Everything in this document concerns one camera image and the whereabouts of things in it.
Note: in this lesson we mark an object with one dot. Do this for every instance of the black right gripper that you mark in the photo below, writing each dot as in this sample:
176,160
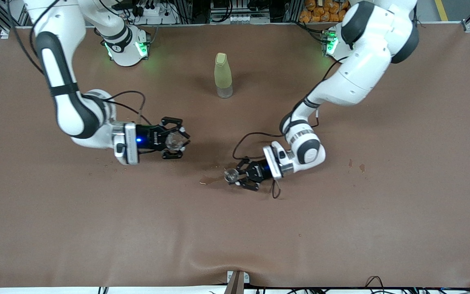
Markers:
148,137

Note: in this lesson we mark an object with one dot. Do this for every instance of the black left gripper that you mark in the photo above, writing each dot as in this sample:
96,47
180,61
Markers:
258,170

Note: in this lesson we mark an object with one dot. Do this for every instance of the clear glass cup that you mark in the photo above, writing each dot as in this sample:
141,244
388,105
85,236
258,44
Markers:
175,141

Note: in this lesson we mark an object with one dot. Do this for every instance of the metal jigger measuring cup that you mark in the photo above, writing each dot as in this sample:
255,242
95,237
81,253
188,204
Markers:
231,174

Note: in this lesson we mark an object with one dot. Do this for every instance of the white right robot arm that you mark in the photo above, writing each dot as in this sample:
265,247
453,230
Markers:
67,110

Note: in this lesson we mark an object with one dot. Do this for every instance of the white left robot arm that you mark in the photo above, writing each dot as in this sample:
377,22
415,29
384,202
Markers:
361,77

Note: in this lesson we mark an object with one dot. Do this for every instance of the brown liquid puddle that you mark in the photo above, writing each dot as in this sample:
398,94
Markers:
210,178

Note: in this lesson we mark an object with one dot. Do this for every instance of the brown table mat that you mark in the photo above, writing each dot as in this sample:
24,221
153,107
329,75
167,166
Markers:
235,224

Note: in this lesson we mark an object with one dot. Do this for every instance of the yellow-green bottle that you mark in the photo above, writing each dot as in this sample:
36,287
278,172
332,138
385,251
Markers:
222,77

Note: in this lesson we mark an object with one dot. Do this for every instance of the white power strip with plugs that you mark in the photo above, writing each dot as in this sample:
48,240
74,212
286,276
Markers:
153,12

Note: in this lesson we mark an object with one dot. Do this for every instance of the white terminal strip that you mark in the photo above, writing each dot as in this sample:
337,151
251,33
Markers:
239,19

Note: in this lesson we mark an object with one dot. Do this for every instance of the orange packaged goods pile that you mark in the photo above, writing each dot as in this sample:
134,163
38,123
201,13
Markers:
320,12

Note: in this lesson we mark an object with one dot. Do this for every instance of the grey metal clamp bracket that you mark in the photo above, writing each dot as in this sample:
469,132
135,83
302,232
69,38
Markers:
230,277

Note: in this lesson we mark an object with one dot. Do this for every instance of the dark camera pole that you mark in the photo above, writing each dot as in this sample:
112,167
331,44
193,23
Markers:
235,286

